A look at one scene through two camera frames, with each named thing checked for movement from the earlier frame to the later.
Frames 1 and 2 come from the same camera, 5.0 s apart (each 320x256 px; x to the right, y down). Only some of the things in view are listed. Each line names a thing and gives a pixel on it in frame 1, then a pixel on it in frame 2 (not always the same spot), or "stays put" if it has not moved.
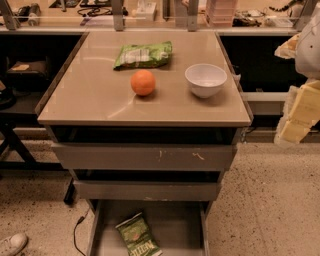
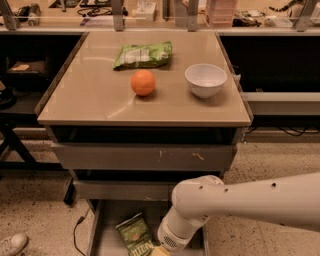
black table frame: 9,124 stays put
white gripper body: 309,53 -> 169,239
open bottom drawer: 180,227 stays put
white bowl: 205,79 stays put
